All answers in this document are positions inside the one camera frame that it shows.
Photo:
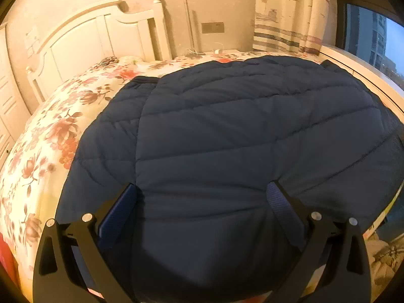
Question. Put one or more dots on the white window sill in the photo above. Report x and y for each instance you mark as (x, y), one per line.
(363, 66)

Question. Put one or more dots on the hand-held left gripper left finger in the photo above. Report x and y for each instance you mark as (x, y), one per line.
(118, 214)

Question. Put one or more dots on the patterned curtain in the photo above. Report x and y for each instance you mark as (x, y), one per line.
(284, 15)

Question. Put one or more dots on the navy quilted jacket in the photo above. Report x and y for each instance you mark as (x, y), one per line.
(221, 132)

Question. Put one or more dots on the red cloth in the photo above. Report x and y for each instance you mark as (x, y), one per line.
(6, 258)

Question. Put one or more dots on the white wooden headboard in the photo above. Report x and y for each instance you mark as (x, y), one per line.
(79, 44)

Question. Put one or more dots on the wall switch plate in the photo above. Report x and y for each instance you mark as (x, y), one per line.
(213, 27)

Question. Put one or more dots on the floral bedsheet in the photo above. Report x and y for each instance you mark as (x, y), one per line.
(60, 116)

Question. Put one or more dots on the grey floral cloth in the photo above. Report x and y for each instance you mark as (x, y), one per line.
(386, 258)

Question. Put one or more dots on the window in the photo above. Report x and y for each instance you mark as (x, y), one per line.
(366, 34)

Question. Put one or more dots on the white wardrobe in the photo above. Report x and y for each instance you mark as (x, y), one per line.
(9, 101)

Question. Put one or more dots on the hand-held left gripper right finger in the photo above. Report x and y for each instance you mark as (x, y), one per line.
(279, 208)

